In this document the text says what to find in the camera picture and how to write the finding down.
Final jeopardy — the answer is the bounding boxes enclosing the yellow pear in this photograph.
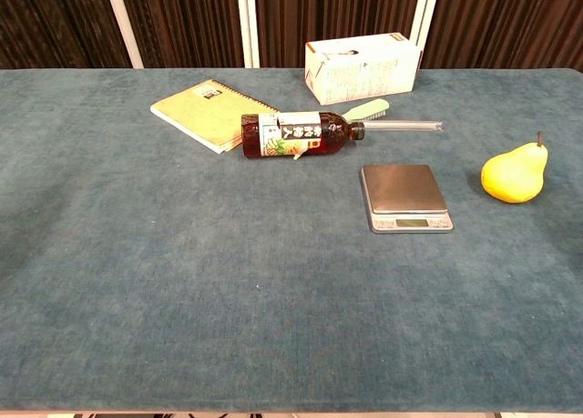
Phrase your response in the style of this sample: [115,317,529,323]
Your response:
[481,131,549,205]

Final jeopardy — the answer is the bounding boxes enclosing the silver kitchen scale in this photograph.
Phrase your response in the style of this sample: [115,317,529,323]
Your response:
[361,164,455,235]

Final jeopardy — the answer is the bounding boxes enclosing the brown tea bottle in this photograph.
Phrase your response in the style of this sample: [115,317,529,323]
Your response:
[240,110,367,160]

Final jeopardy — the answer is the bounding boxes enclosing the light green brush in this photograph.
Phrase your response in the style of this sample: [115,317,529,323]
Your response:
[340,97,391,122]

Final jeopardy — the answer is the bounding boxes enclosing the tan spiral notebook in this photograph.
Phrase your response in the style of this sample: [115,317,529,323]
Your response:
[149,78,280,155]

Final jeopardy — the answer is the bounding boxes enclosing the teal table cloth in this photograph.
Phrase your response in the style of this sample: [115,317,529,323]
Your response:
[0,67,583,413]

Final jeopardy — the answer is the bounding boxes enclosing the clear glass test tube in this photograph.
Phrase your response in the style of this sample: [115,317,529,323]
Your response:
[363,119,445,135]

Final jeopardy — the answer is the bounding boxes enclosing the white cardboard box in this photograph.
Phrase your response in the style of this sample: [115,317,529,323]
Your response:
[304,32,424,106]

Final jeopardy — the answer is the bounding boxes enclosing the dark pleated partition panel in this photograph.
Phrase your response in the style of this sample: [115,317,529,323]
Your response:
[421,0,583,70]
[0,0,133,69]
[252,0,423,69]
[117,0,246,69]

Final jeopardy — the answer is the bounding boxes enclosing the white partition frame post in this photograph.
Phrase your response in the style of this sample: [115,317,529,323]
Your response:
[408,0,442,50]
[102,0,145,69]
[235,0,261,69]

